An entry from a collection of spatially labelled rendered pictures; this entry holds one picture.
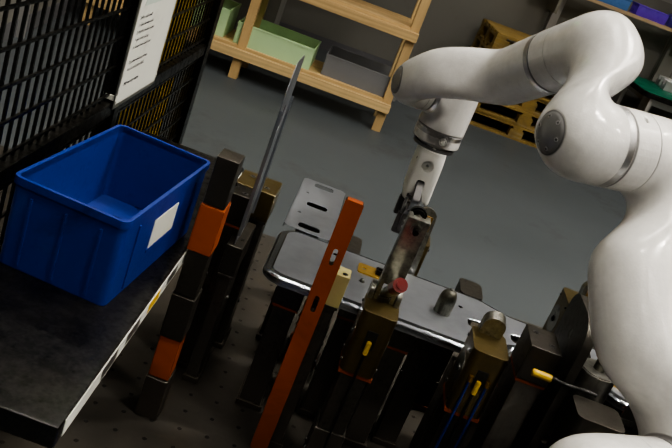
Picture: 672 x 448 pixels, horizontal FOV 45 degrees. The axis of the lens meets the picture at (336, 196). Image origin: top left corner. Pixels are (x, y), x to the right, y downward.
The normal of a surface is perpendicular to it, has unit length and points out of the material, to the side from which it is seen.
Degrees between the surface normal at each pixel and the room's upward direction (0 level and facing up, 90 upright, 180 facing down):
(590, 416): 0
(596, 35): 62
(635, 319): 66
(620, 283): 71
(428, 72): 77
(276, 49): 90
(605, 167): 103
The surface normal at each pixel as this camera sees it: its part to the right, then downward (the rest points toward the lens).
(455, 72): -0.33, -0.18
